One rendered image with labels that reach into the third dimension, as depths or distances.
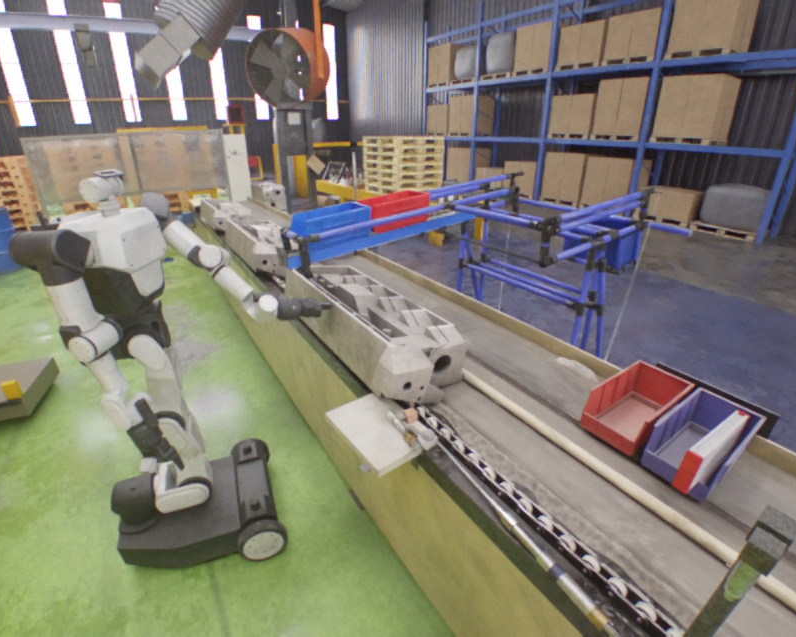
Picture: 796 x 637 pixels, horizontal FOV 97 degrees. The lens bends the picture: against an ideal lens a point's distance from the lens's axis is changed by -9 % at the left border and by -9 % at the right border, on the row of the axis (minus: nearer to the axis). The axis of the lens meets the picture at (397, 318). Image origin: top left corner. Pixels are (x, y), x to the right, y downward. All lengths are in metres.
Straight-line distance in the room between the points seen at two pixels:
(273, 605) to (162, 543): 0.51
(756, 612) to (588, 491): 0.40
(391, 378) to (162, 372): 0.81
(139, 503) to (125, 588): 0.36
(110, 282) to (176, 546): 1.07
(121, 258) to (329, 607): 1.43
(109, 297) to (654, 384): 1.81
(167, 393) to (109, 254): 0.56
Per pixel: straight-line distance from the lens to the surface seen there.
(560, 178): 11.54
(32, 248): 1.30
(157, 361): 1.53
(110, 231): 1.35
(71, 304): 1.32
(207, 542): 1.91
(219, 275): 1.50
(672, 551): 1.19
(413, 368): 1.22
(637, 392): 1.64
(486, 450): 1.27
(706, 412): 1.57
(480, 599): 1.34
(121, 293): 1.41
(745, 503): 1.42
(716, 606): 0.73
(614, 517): 1.19
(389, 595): 1.82
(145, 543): 1.98
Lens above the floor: 1.60
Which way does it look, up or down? 25 degrees down
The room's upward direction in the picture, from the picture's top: straight up
